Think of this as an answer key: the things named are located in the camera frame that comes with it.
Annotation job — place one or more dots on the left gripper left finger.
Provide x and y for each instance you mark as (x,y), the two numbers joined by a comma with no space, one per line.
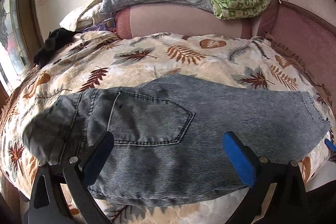
(48,204)

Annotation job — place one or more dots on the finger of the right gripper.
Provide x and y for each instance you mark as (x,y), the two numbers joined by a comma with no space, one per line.
(332,148)

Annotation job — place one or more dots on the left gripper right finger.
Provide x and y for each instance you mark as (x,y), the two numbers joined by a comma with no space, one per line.
(289,202)

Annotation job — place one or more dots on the grey-blue denim pants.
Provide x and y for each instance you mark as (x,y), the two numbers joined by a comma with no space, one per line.
(168,136)

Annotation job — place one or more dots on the stained glass window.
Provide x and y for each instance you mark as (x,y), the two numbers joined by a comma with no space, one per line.
(14,60)

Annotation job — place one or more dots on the leaf-pattern plush blanket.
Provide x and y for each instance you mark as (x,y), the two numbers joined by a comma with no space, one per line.
(100,59)

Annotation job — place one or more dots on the black garment on sofa end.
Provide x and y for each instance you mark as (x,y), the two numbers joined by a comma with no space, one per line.
(56,40)

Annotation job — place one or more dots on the cream pillow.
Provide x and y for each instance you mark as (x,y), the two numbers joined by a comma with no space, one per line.
(83,16)

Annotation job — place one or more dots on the purple printed packet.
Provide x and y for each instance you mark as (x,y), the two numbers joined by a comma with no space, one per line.
(105,25)

